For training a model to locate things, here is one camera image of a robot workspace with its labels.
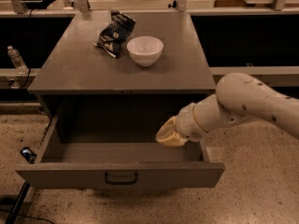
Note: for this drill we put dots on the blue soda can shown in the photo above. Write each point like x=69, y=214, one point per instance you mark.
x=28, y=154

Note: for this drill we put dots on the crumpled dark chip bag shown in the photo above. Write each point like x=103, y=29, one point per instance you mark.
x=116, y=33

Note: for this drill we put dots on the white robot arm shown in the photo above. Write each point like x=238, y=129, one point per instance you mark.
x=238, y=98

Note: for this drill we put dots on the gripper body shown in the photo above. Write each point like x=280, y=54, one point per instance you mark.
x=186, y=121

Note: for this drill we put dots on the clear plastic water bottle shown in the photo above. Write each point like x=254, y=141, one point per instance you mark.
x=17, y=60

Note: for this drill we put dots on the grey top drawer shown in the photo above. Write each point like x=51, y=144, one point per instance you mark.
x=102, y=144

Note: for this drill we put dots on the grey drawer cabinet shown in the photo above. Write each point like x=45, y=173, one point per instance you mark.
x=99, y=99

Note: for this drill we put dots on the white ceramic bowl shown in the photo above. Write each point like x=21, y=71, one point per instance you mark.
x=145, y=50

